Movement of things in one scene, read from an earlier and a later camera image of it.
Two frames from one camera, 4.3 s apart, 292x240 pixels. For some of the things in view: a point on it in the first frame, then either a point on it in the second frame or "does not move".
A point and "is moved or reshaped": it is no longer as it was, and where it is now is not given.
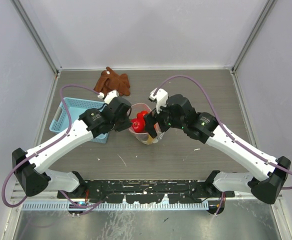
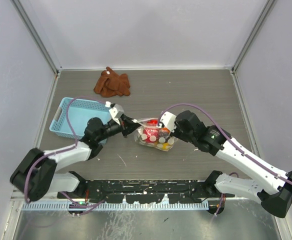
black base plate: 148,191 does not move
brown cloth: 109,80 does not move
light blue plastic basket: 74,108 does not move
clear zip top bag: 143,137 to 149,134
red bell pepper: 140,115 is moved or reshaped
